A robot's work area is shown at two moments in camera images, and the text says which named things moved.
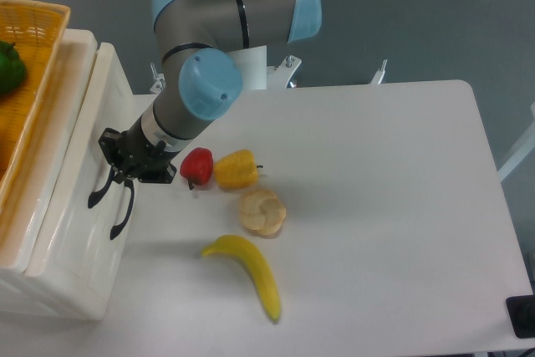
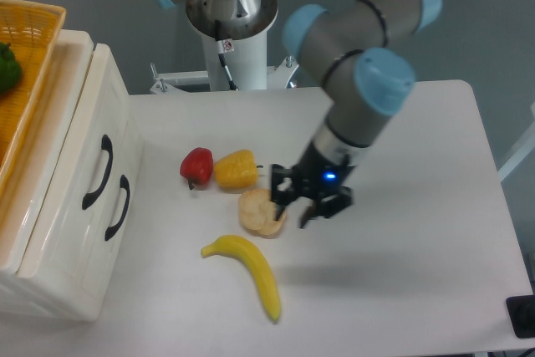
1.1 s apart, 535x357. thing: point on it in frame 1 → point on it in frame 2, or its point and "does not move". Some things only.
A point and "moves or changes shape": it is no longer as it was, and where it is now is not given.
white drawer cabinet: x=57 y=254 does not move
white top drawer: x=77 y=242 moves or changes shape
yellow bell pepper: x=236 y=170 does not move
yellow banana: x=246 y=252 does not move
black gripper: x=140 y=160 → x=313 y=172
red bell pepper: x=196 y=166 does not move
